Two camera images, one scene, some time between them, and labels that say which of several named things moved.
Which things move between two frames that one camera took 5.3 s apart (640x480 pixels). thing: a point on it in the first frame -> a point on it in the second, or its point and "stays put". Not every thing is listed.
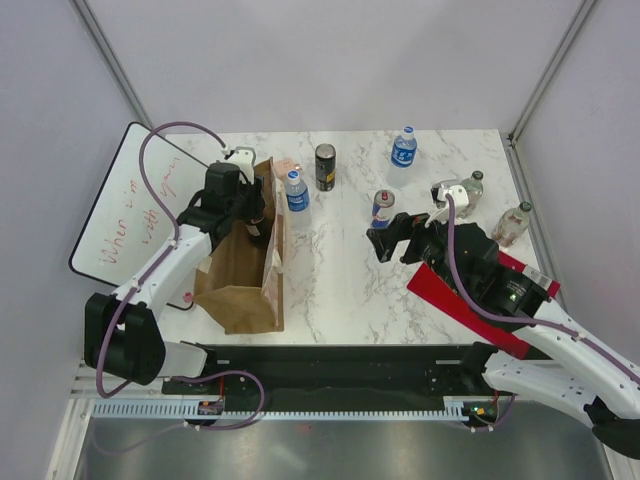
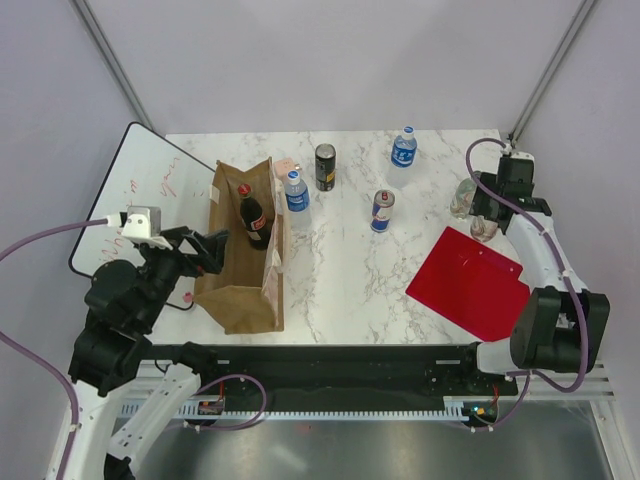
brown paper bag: [240, 281] stays put
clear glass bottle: [475, 188] stays put
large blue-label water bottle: [404, 154] stays put
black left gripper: [254, 193] -> [213, 260]
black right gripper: [401, 228] -> [480, 204]
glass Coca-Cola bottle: [259, 229] stays put
